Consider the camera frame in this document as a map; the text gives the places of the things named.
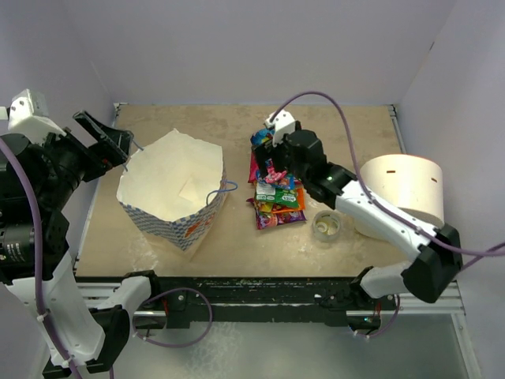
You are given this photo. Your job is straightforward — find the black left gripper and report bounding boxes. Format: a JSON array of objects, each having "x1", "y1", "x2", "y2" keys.
[{"x1": 32, "y1": 108, "x2": 133, "y2": 205}]

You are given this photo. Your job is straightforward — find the red small snack packet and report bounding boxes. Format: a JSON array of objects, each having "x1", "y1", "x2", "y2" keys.
[{"x1": 264, "y1": 159, "x2": 287, "y2": 184}]

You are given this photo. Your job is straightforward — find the blue colourful snack bag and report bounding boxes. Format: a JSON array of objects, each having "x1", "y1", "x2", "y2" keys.
[{"x1": 250, "y1": 128, "x2": 275, "y2": 152}]

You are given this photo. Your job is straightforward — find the red Real chips bag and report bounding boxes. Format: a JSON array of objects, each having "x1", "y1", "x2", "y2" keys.
[{"x1": 248, "y1": 154, "x2": 258, "y2": 183}]

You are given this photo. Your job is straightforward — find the green snack pack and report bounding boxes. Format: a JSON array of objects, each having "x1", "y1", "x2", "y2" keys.
[{"x1": 255, "y1": 182, "x2": 299, "y2": 208}]

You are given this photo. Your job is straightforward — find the purple Fox's candy bag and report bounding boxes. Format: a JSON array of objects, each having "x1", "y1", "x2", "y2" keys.
[{"x1": 246, "y1": 198, "x2": 307, "y2": 230}]

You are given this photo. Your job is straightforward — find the blue checkered paper bag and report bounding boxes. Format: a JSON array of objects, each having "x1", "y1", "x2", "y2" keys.
[{"x1": 116, "y1": 129, "x2": 237, "y2": 261}]

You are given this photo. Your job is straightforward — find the blue M&M's candy packet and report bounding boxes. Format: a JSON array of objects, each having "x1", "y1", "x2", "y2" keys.
[{"x1": 256, "y1": 174, "x2": 296, "y2": 190}]

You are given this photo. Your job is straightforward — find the orange snack box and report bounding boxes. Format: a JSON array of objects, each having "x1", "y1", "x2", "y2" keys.
[{"x1": 272, "y1": 187, "x2": 305, "y2": 214}]

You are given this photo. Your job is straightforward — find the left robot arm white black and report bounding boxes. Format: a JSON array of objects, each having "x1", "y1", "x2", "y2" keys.
[{"x1": 1, "y1": 106, "x2": 163, "y2": 378}]

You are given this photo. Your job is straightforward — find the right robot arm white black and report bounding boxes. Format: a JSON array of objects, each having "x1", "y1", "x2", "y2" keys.
[{"x1": 252, "y1": 129, "x2": 462, "y2": 309}]

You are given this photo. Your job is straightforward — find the clear tape roll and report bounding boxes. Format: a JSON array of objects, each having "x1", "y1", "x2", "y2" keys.
[{"x1": 312, "y1": 211, "x2": 342, "y2": 243}]

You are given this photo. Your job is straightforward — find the white cylindrical paper lamp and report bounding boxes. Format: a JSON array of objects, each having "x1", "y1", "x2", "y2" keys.
[{"x1": 360, "y1": 154, "x2": 444, "y2": 227}]

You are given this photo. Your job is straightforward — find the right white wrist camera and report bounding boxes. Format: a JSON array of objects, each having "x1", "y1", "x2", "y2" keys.
[{"x1": 264, "y1": 109, "x2": 298, "y2": 147}]

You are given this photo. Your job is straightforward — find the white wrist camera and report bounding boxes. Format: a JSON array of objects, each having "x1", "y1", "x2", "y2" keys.
[
  {"x1": 264, "y1": 109, "x2": 298, "y2": 147},
  {"x1": 1, "y1": 89, "x2": 66, "y2": 145}
]

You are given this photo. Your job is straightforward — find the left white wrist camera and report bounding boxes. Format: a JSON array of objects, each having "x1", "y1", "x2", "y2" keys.
[{"x1": 1, "y1": 89, "x2": 66, "y2": 145}]

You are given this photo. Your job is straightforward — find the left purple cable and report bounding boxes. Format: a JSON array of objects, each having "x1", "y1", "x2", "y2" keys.
[{"x1": 0, "y1": 136, "x2": 214, "y2": 379}]

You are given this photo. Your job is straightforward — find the purple cable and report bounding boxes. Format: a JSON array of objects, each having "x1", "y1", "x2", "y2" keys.
[
  {"x1": 274, "y1": 91, "x2": 505, "y2": 340},
  {"x1": 0, "y1": 136, "x2": 214, "y2": 379}
]

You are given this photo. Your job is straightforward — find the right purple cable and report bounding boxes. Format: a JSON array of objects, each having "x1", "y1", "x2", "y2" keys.
[{"x1": 274, "y1": 91, "x2": 505, "y2": 340}]

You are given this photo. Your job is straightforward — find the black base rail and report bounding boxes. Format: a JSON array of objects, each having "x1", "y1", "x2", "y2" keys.
[{"x1": 94, "y1": 276, "x2": 382, "y2": 331}]

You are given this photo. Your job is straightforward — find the aluminium frame rails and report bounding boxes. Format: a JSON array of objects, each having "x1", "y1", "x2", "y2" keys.
[{"x1": 39, "y1": 103, "x2": 482, "y2": 379}]

